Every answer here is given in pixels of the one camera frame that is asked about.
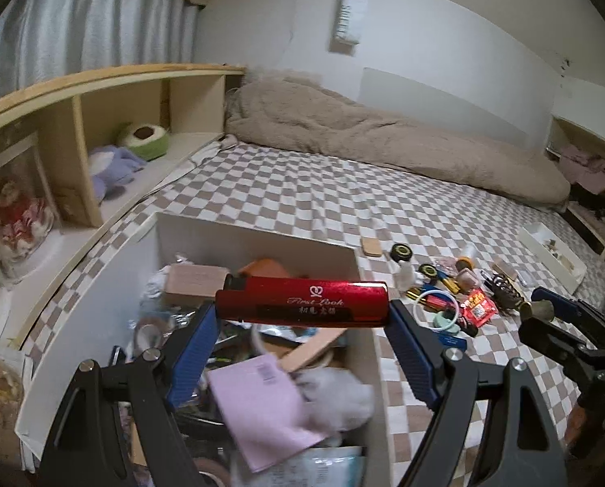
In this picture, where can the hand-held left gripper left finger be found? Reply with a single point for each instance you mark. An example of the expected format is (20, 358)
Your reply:
(193, 355)

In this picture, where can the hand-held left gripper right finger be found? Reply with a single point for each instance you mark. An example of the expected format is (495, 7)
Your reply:
(414, 355)

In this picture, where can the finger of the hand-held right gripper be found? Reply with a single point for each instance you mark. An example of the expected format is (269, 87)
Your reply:
(569, 305)
(551, 337)

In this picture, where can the small olive green object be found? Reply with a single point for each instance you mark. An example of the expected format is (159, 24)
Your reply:
(540, 310)

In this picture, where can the glossy red lighter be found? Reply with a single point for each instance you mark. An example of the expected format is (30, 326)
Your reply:
(302, 299)

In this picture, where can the white storage box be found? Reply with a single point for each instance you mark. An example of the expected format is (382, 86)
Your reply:
(262, 243)

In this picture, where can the small pink container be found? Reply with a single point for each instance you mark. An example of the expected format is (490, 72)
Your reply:
(467, 279)

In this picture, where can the mint tape measure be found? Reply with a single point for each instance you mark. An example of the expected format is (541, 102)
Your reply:
(440, 322)

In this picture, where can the clear plastic case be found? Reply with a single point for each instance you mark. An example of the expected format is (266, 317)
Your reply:
(527, 276)

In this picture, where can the white tray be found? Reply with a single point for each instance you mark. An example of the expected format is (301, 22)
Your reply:
(536, 248)

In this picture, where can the brown cardboard box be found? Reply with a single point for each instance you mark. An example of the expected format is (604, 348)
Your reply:
(193, 281)

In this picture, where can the red packet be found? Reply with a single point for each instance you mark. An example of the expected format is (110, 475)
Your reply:
(477, 309)

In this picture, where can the white spray bottle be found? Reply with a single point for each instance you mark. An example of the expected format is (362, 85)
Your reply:
(405, 275)

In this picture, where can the crumpled white plastic bag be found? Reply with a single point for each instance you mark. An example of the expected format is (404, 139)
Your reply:
(153, 284)

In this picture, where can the pink paper booklet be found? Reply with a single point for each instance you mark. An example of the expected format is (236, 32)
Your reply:
(262, 406)

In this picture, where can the black tape roll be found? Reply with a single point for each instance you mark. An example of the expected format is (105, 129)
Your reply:
(427, 270)
(400, 252)

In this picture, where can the white fluffy ball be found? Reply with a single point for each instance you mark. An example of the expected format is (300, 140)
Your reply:
(333, 395)

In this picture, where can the wooden plank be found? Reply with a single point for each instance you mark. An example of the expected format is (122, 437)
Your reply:
(312, 350)

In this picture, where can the clear roll with orange cap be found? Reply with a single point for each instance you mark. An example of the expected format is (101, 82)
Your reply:
(467, 257)

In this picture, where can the small wooden square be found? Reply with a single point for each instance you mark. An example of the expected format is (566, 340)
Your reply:
(370, 247)

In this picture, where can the pink clothes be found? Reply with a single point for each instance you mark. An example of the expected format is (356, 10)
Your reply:
(586, 167)

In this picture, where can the pale blue packet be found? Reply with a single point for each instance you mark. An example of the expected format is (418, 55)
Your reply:
(323, 466)

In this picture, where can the wardrobe shelf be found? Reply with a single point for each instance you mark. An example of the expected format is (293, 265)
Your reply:
(556, 127)

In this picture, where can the checkered bed sheet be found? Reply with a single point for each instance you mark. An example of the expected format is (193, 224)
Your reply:
(307, 198)

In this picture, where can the purple plush toy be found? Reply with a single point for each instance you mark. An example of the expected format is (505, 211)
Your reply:
(117, 165)

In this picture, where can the green avocado plush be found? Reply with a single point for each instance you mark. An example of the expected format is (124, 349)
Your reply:
(153, 144)

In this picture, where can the beige fluffy blanket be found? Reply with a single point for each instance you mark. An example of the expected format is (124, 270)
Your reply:
(383, 142)

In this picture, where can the red doll in clear case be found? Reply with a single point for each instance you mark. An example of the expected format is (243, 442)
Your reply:
(18, 213)

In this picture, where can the wooden shelf unit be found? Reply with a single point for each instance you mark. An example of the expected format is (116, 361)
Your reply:
(130, 73)

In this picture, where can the grey curtain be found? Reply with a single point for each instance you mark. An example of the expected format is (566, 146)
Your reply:
(79, 25)

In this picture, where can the white hanging bag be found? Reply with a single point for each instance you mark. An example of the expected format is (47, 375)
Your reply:
(350, 10)

